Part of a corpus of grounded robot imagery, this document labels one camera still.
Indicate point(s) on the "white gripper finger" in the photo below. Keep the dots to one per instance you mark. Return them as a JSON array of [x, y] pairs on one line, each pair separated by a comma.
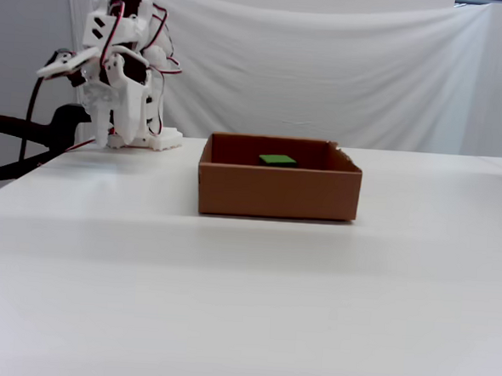
[[102, 128], [130, 112]]

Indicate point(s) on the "green cube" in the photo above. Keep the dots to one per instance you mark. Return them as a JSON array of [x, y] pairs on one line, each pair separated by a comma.
[[277, 160]]

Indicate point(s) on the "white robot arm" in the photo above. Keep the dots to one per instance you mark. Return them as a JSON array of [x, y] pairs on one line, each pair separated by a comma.
[[164, 138]]

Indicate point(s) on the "brown cardboard box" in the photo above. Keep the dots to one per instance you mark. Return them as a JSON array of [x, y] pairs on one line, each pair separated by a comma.
[[276, 189]]

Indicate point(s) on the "black spring clamp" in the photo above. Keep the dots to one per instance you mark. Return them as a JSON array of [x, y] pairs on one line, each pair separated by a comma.
[[65, 125]]

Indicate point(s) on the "white backdrop cloth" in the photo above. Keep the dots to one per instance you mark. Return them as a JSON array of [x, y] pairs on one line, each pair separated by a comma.
[[368, 76]]

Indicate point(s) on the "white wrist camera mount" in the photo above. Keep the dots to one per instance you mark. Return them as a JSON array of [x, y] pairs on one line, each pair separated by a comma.
[[66, 66]]

